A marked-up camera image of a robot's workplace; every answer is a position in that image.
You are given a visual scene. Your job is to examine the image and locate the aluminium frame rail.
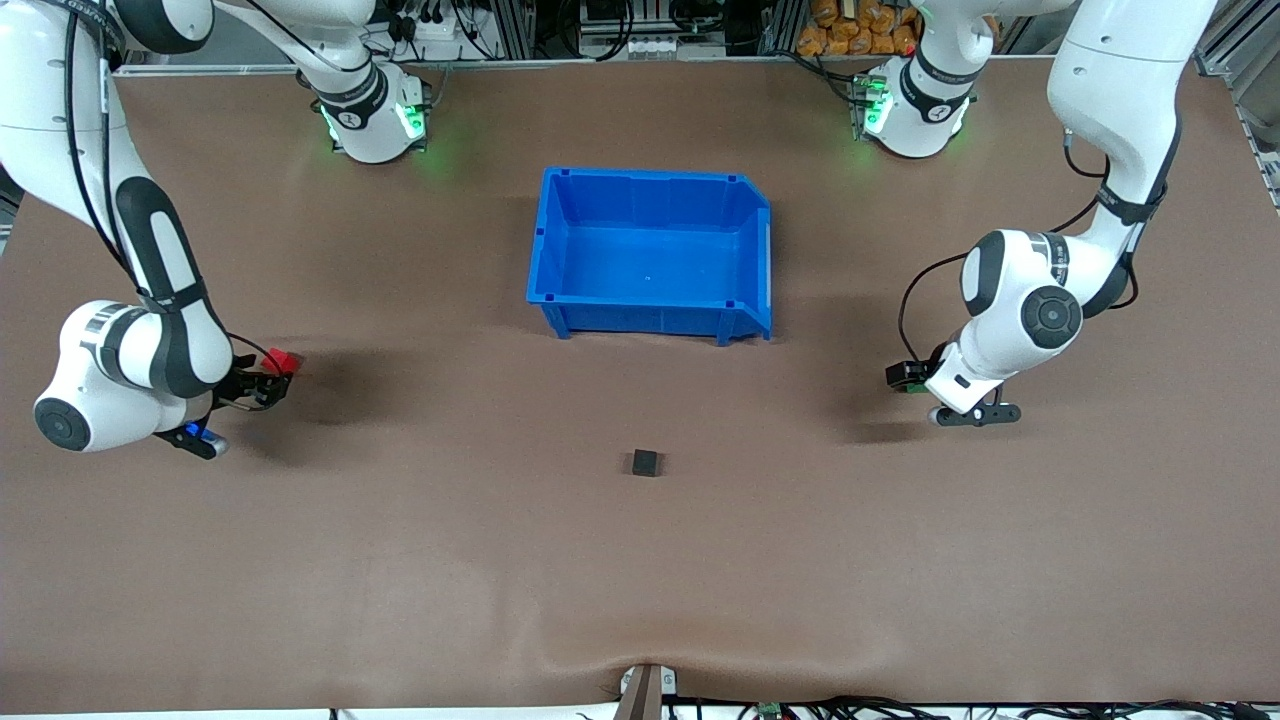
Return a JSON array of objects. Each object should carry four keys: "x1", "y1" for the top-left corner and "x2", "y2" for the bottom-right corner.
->
[{"x1": 1195, "y1": 0, "x2": 1280, "y2": 211}]

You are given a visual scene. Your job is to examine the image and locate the orange packaged goods pile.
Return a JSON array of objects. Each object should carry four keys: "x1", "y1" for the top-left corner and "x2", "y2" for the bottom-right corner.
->
[{"x1": 797, "y1": 0, "x2": 921, "y2": 57}]

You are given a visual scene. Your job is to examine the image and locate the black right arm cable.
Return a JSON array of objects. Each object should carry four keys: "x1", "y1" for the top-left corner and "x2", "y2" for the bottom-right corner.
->
[{"x1": 62, "y1": 5, "x2": 291, "y2": 413}]

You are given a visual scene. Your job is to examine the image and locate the white power strip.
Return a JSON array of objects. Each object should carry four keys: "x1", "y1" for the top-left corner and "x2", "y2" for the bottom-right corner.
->
[{"x1": 385, "y1": 0, "x2": 471, "y2": 43}]

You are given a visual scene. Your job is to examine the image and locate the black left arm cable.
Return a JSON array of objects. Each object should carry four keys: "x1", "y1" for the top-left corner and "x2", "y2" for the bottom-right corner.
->
[{"x1": 897, "y1": 115, "x2": 1186, "y2": 373}]

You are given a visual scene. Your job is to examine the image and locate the brown table mat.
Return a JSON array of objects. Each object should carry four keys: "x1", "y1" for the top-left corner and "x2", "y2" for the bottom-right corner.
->
[{"x1": 0, "y1": 55, "x2": 1280, "y2": 713}]

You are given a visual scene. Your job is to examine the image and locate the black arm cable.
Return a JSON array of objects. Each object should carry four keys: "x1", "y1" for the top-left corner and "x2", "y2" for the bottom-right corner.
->
[
  {"x1": 62, "y1": 5, "x2": 291, "y2": 413},
  {"x1": 897, "y1": 115, "x2": 1186, "y2": 373}
]

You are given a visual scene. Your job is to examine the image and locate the blue plastic storage bin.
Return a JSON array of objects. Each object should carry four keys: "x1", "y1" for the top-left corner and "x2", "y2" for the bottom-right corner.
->
[{"x1": 526, "y1": 167, "x2": 774, "y2": 347}]

